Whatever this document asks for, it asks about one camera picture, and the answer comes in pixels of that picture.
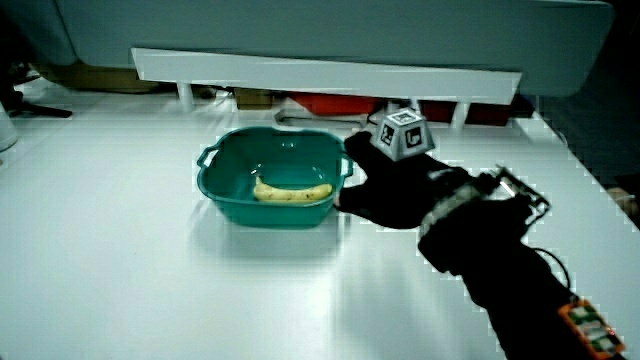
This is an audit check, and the teal plastic bowl plate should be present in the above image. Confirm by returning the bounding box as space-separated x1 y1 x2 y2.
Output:
195 125 355 230

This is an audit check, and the yellow banana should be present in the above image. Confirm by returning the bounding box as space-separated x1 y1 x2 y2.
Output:
252 175 334 204

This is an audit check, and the grey-blue sofa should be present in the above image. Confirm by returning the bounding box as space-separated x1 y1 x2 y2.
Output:
0 0 616 98

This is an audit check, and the large cardboard box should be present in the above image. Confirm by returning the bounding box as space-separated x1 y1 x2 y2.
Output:
33 61 162 95

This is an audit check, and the black tripod stand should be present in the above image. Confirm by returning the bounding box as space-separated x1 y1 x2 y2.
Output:
0 61 74 120

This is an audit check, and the person's right forearm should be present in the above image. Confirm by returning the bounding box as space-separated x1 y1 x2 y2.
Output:
417 166 626 360

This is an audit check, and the grey metal bracket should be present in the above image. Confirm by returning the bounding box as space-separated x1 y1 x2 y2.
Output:
273 108 372 129

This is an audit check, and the dark red box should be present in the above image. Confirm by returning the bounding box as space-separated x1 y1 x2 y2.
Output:
418 99 512 127

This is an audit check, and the white raised shelf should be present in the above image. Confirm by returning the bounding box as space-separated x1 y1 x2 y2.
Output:
130 47 524 130

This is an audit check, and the small cardboard box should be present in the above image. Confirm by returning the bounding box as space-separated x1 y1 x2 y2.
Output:
233 87 274 111

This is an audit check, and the black cable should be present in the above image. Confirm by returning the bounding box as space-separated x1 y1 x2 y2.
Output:
532 246 574 292

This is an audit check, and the orange circuit module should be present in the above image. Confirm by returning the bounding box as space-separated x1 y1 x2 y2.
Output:
557 298 627 360

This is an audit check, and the person's right hand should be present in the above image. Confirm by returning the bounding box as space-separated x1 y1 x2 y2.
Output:
333 107 474 231

